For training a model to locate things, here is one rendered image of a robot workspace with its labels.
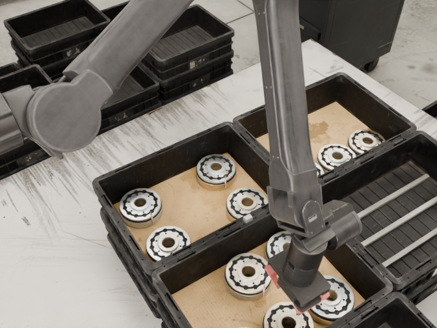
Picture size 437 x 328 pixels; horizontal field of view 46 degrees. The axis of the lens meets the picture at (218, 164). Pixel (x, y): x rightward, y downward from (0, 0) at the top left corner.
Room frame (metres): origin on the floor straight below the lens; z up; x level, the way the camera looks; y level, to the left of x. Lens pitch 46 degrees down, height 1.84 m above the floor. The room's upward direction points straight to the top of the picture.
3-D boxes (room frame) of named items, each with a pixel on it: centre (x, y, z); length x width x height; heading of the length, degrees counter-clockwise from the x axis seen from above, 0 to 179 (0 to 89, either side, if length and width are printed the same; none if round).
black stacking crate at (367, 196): (0.76, -0.44, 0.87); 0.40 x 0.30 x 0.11; 123
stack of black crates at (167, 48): (2.00, 0.17, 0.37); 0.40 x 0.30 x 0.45; 127
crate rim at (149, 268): (0.80, 0.06, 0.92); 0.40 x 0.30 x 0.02; 123
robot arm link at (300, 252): (0.48, -0.15, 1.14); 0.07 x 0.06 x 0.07; 126
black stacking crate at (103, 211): (0.80, 0.06, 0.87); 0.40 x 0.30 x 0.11; 123
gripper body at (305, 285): (0.48, -0.14, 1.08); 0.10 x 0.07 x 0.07; 33
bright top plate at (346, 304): (0.55, -0.24, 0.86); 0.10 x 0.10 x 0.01
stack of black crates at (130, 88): (1.76, 0.50, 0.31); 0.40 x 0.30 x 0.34; 127
